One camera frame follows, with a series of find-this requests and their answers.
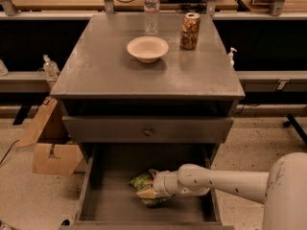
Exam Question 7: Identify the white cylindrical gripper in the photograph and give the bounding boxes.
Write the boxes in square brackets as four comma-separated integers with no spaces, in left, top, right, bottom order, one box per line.
[136,169,209,199]

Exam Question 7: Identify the green jalapeno chip bag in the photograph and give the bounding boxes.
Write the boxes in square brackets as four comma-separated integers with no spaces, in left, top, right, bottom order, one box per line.
[129,171,170,207]

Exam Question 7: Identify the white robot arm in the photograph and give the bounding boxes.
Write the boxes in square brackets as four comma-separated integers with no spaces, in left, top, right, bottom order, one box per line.
[130,152,307,230]

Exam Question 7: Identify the open grey middle drawer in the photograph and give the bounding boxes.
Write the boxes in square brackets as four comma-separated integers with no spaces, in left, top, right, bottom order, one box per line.
[60,144,234,230]

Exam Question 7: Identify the round metal drawer knob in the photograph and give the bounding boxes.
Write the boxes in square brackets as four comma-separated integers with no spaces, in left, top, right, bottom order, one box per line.
[144,127,153,136]

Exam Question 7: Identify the grey wooden drawer cabinet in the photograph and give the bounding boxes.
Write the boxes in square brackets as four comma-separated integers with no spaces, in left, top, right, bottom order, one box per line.
[50,12,247,230]

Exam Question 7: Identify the closed grey top drawer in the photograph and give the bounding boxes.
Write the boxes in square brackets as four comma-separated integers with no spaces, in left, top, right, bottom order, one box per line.
[62,116,233,144]

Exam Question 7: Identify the open cardboard box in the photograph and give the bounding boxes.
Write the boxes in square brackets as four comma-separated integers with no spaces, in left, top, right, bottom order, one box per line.
[16,97,87,175]

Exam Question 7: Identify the white paper bowl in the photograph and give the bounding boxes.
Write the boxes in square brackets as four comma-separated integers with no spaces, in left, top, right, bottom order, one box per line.
[127,36,169,63]

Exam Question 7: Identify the white pump dispenser bottle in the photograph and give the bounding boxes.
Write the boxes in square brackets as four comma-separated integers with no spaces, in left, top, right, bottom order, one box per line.
[228,47,237,67]

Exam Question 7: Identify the small clear bottle on ledge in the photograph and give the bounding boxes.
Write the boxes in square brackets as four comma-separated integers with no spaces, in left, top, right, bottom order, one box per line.
[43,55,60,80]

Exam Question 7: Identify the black stand leg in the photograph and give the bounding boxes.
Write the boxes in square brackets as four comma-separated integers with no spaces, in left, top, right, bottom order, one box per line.
[283,114,307,145]

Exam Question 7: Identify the brown patterned drink can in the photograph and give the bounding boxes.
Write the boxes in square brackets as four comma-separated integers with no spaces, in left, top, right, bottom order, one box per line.
[180,12,201,50]

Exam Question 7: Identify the clear plastic water bottle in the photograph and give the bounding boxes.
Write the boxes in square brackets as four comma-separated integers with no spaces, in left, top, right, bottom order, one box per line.
[144,0,160,35]

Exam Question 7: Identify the black cable on floor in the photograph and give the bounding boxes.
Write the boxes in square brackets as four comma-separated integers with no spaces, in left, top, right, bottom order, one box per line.
[0,139,21,167]

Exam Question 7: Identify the grey metal ledge rail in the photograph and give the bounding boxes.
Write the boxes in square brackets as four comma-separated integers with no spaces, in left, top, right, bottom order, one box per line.
[0,72,49,93]

